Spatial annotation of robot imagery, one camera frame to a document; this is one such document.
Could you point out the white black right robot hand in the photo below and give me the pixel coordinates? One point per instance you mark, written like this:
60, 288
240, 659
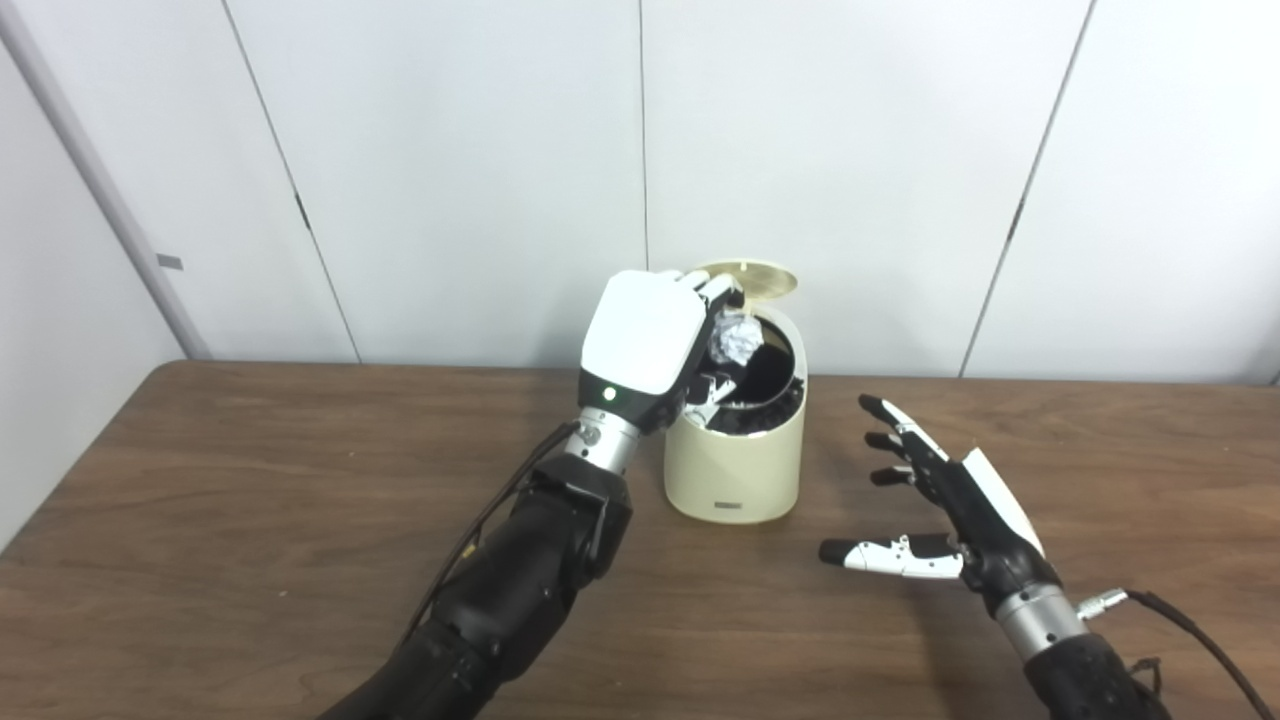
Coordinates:
985, 525

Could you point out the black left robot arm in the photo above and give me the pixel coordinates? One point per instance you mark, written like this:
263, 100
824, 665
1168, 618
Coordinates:
530, 580

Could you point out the grey wall corner post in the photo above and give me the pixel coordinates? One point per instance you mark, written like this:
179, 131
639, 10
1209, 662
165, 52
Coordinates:
110, 200

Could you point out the cream round bin lid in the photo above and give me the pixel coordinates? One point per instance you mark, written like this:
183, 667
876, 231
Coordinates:
765, 280

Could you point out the black bin liner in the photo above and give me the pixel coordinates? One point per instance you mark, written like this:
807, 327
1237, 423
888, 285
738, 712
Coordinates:
770, 405

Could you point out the white paper ball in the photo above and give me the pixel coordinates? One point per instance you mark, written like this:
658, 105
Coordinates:
736, 340

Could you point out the cream-colored bin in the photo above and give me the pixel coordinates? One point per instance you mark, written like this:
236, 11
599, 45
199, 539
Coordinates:
735, 475

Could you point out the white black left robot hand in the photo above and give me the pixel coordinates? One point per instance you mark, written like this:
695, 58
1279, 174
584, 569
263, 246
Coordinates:
640, 335

